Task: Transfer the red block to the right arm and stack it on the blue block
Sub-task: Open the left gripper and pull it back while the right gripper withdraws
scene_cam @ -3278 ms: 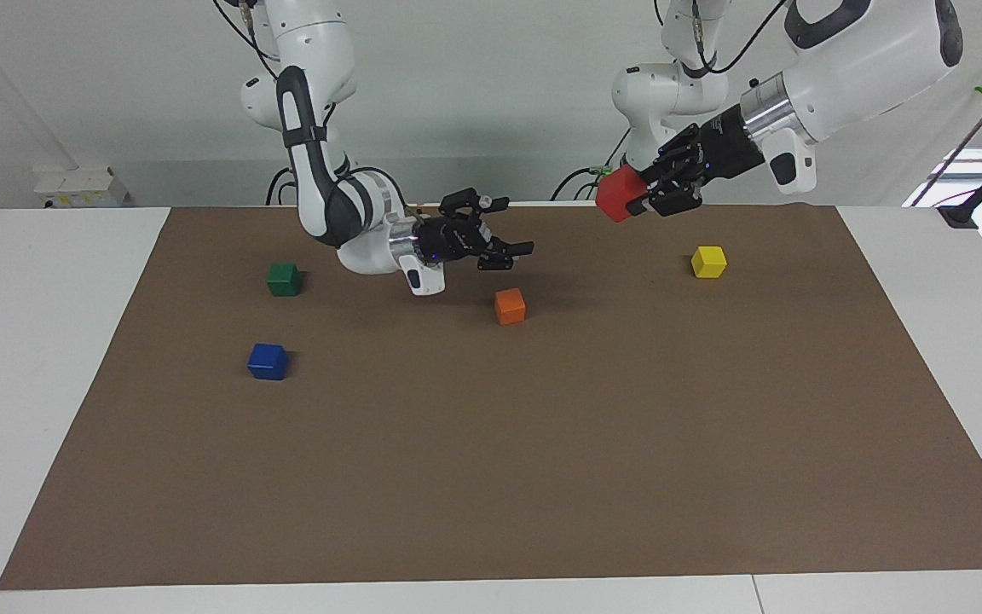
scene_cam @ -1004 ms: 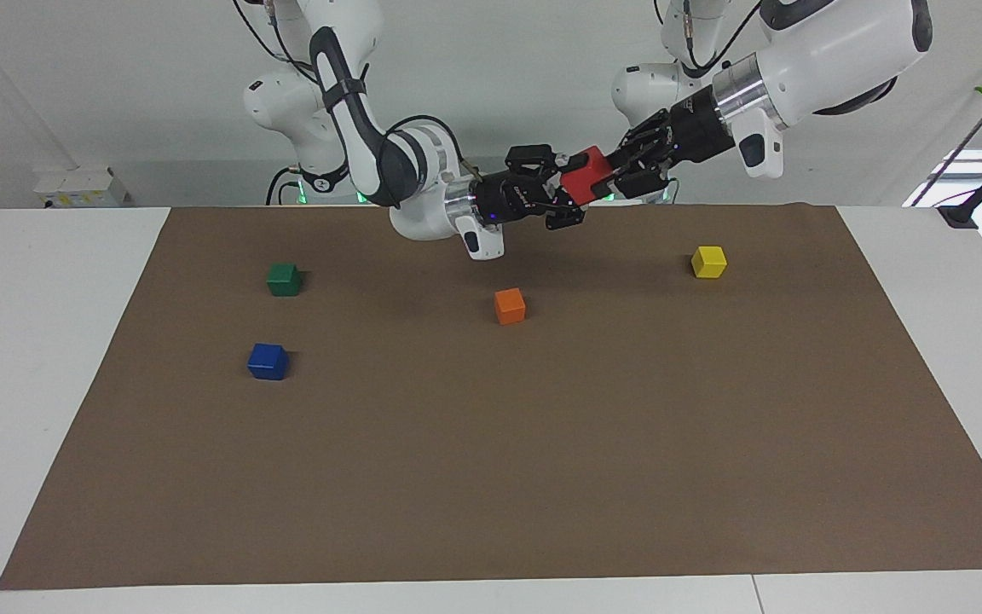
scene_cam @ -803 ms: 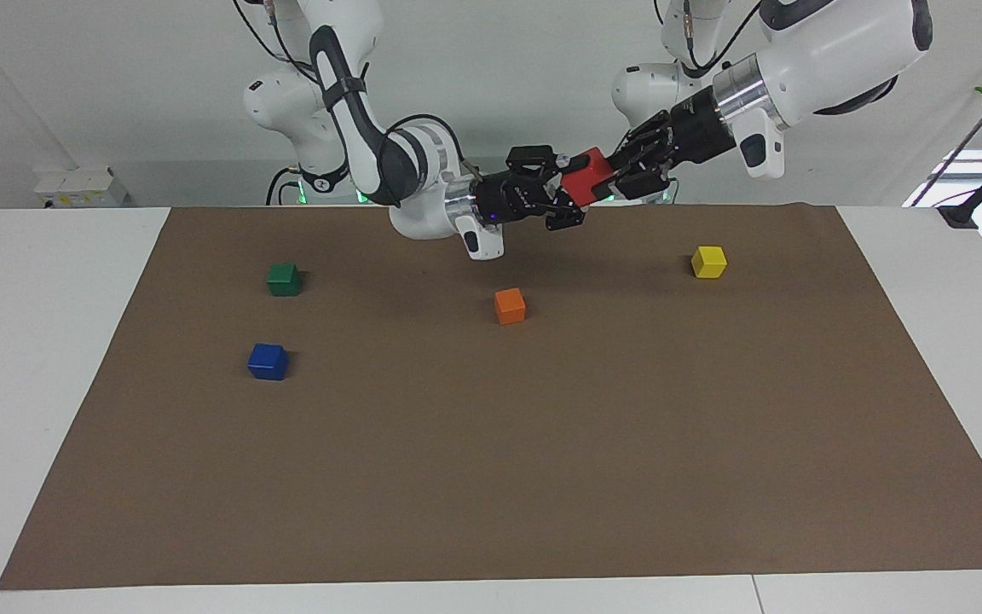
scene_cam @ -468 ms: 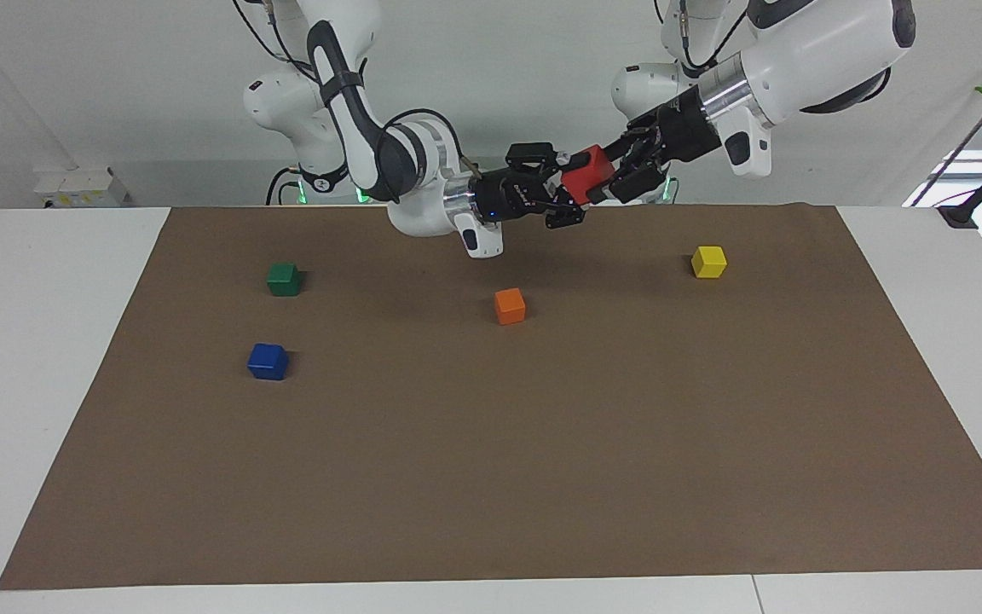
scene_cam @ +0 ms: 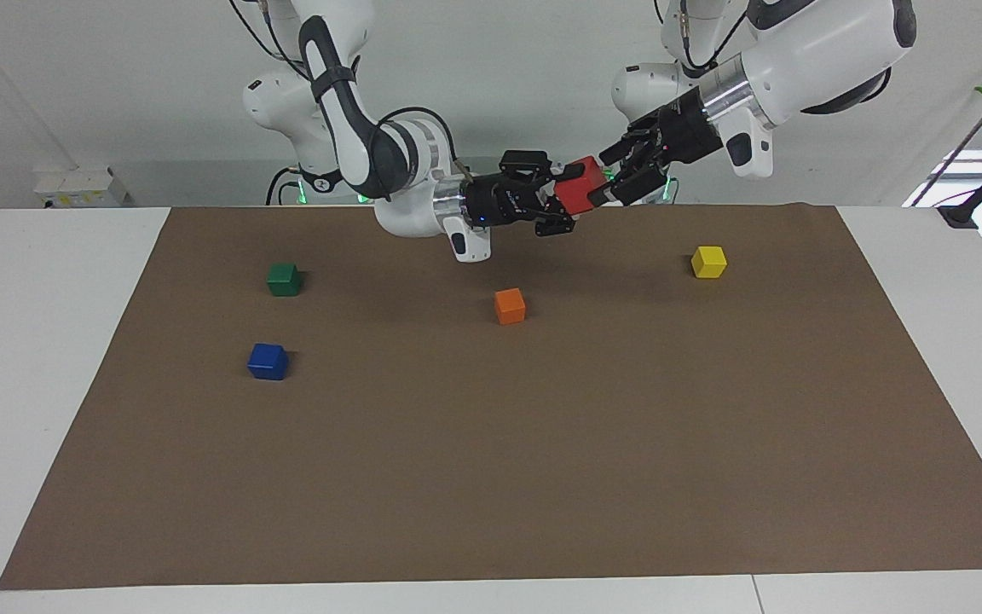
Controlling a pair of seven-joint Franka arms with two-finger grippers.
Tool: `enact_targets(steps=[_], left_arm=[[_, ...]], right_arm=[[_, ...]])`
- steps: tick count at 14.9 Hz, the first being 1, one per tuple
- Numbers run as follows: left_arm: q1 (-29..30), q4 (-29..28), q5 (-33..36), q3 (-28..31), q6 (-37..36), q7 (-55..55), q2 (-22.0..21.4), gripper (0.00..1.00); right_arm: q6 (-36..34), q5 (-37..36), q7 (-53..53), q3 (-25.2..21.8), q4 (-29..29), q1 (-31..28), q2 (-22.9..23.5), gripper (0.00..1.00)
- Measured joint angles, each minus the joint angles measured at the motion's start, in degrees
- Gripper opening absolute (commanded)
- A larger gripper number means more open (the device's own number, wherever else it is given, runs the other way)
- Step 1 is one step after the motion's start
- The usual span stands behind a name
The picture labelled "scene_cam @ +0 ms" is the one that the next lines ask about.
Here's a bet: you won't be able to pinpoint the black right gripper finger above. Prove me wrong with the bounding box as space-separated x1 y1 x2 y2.
499 149 562 183
533 209 581 239

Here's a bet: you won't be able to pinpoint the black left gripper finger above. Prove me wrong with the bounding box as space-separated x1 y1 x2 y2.
588 158 676 208
597 119 664 168

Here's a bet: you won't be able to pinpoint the red cube block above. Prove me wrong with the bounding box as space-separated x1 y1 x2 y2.
552 155 610 217

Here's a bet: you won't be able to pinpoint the orange cube block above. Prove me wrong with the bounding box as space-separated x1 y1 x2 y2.
494 287 528 326

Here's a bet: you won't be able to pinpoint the yellow cube block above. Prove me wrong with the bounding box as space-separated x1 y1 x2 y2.
690 246 729 280

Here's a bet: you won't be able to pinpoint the green cube block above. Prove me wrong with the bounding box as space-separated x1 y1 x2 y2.
266 263 303 298

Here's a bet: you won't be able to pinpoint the blue cube block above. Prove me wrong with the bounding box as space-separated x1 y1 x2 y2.
246 343 291 382

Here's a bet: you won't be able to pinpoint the brown table mat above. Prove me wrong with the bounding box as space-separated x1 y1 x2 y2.
0 203 982 591

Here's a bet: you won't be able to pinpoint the white power socket boxes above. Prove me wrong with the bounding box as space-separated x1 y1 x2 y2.
32 165 129 209

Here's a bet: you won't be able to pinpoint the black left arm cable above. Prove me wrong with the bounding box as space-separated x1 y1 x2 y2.
675 0 754 71

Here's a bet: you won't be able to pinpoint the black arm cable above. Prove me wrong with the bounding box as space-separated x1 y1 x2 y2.
229 0 459 165
675 0 754 71

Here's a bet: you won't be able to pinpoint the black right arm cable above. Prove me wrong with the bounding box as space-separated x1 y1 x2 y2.
229 0 459 165

